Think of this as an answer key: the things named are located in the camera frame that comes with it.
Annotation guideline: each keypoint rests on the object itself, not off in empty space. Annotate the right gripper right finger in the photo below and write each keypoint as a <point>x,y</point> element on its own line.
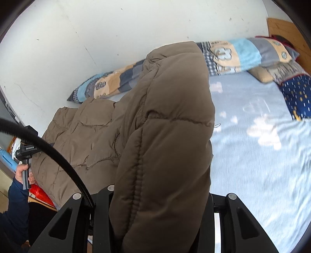
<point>240,231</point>

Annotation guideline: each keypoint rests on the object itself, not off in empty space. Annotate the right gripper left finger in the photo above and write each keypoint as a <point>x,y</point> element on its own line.
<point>70,227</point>

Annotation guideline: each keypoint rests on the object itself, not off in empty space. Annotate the brown puffer jacket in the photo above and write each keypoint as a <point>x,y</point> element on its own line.
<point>154,147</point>

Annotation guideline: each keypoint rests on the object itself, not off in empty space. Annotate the navy sleeve left forearm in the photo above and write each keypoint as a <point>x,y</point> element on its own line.
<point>14,221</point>

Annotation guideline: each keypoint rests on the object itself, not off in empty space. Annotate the person's left hand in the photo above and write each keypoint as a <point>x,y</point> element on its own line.
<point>19,174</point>

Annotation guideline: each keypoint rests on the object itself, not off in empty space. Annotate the light blue bottle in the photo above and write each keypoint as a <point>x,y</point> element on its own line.
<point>8,161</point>

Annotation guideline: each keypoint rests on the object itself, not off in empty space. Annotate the red bag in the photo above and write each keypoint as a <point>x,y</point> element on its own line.
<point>38,194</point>

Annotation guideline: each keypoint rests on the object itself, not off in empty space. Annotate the light blue cloud bedsheet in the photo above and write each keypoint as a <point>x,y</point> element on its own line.
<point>262,155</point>

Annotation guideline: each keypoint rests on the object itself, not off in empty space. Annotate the navy star-pattern pillow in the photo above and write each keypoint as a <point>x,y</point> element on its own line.
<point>296,92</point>

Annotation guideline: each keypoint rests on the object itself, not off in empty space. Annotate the grey beige pillow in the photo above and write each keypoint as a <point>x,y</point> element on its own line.
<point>278,73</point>

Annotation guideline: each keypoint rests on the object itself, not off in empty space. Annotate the patchwork folded quilt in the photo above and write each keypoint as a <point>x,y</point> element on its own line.
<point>221,57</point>

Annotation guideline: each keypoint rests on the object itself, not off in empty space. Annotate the wooden headboard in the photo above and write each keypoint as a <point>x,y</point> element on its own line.
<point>289,31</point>

